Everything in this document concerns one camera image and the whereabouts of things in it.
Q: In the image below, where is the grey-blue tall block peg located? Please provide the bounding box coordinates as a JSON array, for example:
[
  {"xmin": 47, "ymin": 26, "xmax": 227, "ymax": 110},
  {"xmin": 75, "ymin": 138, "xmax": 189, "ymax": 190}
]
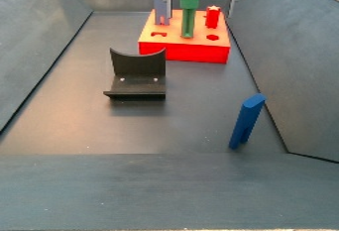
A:
[{"xmin": 154, "ymin": 0, "xmax": 171, "ymax": 26}]

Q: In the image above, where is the red star peg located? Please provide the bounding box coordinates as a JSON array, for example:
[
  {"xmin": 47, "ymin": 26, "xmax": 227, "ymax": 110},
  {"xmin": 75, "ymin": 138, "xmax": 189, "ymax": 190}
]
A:
[{"xmin": 206, "ymin": 6, "xmax": 222, "ymax": 29}]

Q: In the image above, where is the green tall peg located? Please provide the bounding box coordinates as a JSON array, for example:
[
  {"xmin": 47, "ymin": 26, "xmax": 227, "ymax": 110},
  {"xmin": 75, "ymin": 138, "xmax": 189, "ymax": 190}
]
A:
[{"xmin": 181, "ymin": 0, "xmax": 201, "ymax": 39}]

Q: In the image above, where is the red peg board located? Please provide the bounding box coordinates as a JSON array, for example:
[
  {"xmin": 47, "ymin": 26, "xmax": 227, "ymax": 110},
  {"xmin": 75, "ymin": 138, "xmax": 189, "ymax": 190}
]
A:
[{"xmin": 138, "ymin": 10, "xmax": 231, "ymax": 63}]

